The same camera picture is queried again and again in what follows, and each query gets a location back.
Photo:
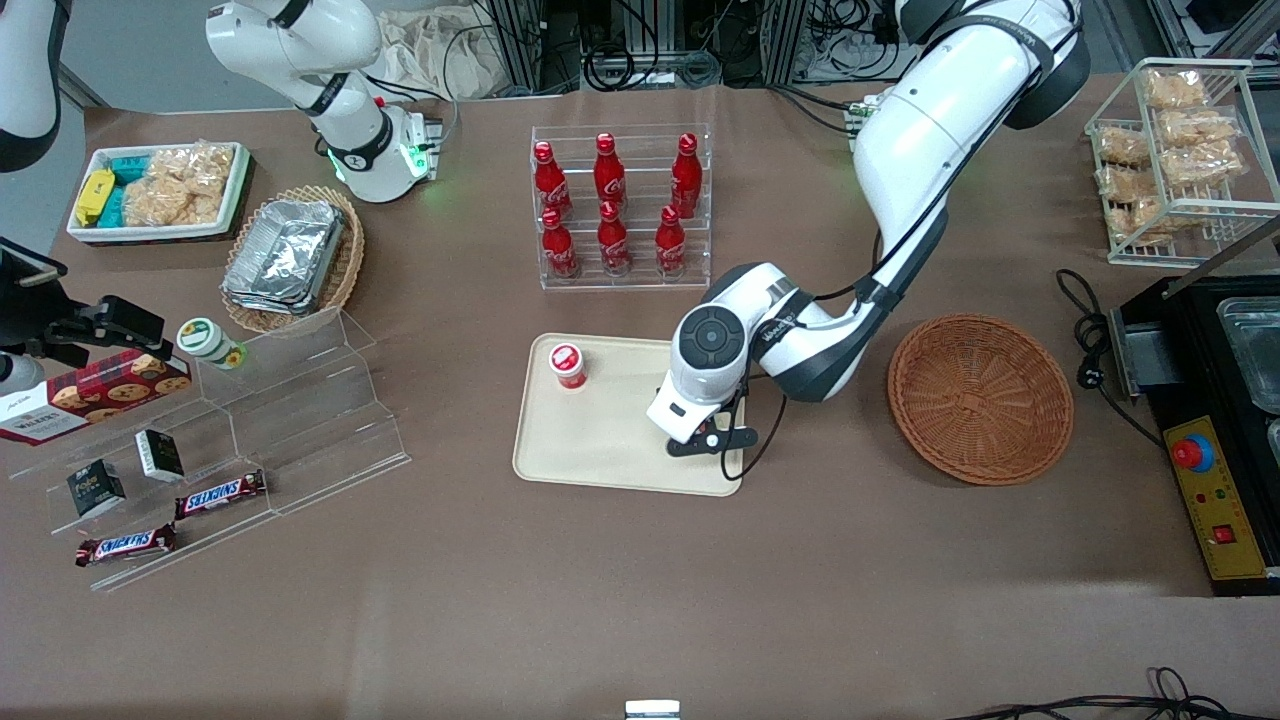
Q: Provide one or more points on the black appliance with yellow panel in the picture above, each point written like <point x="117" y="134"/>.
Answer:
<point x="1200" y="350"/>

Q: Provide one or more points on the beige plastic tray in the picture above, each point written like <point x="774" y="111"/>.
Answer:
<point x="600" y="430"/>

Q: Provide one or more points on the beige cloth bag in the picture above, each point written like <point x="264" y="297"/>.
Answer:
<point x="430" y="60"/>

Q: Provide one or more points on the brown chocolate bar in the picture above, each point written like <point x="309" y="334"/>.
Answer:
<point x="220" y="494"/>
<point x="126" y="545"/>

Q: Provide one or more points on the steel pan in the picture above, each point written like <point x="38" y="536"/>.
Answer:
<point x="1255" y="350"/>

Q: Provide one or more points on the red cola bottle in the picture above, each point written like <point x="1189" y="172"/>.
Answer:
<point x="558" y="245"/>
<point x="670" y="243"/>
<point x="613" y="240"/>
<point x="548" y="180"/>
<point x="609" y="172"/>
<point x="686" y="175"/>

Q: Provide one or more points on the brown table cover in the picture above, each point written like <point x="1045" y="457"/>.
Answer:
<point x="800" y="560"/>

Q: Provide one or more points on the red lidded cup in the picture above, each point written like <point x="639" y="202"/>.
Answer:
<point x="568" y="365"/>

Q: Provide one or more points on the clear acrylic bottle rack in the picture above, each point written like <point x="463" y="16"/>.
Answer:
<point x="645" y="270"/>

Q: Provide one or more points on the red tartan cookie box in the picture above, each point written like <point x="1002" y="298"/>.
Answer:
<point x="90" y="400"/>

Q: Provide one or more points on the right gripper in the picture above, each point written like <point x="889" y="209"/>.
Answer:
<point x="22" y="310"/>

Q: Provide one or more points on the clear bag of crackers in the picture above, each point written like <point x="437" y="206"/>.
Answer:
<point x="175" y="190"/>

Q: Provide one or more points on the small black box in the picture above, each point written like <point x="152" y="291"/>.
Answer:
<point x="96" y="488"/>
<point x="159" y="455"/>

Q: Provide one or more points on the green lidded jar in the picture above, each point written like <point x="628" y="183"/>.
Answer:
<point x="205" y="338"/>

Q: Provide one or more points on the oval tan wicker basket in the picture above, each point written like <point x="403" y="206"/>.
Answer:
<point x="350" y="260"/>

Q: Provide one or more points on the bagged fried snack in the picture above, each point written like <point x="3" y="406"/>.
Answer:
<point x="1150" y="218"/>
<point x="1175" y="90"/>
<point x="1200" y="165"/>
<point x="1125" y="148"/>
<point x="1120" y="183"/>
<point x="1195" y="128"/>

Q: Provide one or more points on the stacked foil containers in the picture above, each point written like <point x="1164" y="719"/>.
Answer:
<point x="285" y="255"/>

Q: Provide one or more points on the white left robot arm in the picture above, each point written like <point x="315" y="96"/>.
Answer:
<point x="920" y="130"/>

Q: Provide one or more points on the round brown wicker basket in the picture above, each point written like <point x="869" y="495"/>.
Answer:
<point x="1010" y="400"/>

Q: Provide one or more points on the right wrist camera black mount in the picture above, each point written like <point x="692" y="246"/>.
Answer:
<point x="130" y="320"/>

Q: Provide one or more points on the small white device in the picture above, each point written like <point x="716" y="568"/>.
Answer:
<point x="652" y="711"/>

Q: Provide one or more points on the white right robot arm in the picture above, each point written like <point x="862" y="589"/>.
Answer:
<point x="350" y="150"/>

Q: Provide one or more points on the clear acrylic stepped stand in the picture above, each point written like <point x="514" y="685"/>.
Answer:
<point x="300" y="420"/>

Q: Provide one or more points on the red emergency stop button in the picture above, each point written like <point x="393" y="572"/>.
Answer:
<point x="1193" y="454"/>

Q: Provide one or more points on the yellow snack pack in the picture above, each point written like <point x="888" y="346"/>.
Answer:
<point x="95" y="195"/>

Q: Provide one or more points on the white rectangular bin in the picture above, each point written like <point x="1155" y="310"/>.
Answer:
<point x="150" y="232"/>

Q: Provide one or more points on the teal snack pack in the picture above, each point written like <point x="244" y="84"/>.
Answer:
<point x="113" y="208"/>
<point x="130" y="168"/>

